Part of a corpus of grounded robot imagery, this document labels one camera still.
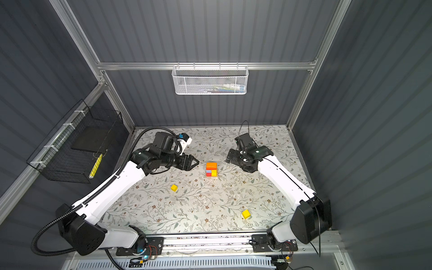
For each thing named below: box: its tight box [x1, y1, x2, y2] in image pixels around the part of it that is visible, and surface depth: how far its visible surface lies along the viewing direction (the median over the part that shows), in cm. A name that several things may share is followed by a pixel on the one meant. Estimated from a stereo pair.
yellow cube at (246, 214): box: [241, 209, 252, 220], surface depth 82 cm
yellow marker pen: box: [88, 153, 103, 179], surface depth 70 cm
